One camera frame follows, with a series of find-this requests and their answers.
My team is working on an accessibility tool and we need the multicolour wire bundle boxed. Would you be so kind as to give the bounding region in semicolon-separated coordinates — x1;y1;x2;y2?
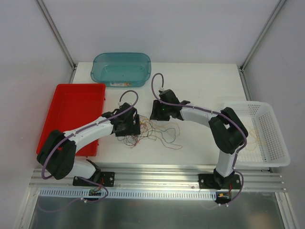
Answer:
118;114;183;150

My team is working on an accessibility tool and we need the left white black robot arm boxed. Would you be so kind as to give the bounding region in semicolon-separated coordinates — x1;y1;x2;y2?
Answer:
37;103;140;186

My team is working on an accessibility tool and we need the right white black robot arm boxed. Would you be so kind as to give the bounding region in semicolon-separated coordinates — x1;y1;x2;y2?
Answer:
150;89;248;190

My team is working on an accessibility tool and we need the red plastic tray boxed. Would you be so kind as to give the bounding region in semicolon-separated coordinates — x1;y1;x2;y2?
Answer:
36;83;106;154

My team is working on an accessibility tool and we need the teal plastic tub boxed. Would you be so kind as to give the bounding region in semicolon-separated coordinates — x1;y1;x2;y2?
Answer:
91;52;152;87

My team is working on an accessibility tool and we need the white perforated plastic basket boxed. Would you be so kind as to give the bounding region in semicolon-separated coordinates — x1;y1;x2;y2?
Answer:
224;101;290;167

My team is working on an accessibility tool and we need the aluminium mounting rail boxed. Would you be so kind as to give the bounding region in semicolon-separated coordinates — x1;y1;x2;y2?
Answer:
29;163;286;191

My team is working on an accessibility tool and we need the white slotted cable duct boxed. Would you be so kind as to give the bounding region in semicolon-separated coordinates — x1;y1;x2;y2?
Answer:
40;188;216;201

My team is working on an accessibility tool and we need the left aluminium frame post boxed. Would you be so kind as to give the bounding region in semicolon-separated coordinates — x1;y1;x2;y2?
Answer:
35;0;76;70

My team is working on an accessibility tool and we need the aluminium frame post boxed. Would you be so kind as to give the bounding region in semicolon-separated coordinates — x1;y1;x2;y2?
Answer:
35;0;76;70
239;0;288;72

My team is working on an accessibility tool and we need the right aluminium frame post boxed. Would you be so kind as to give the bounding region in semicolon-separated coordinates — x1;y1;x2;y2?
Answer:
239;0;288;72

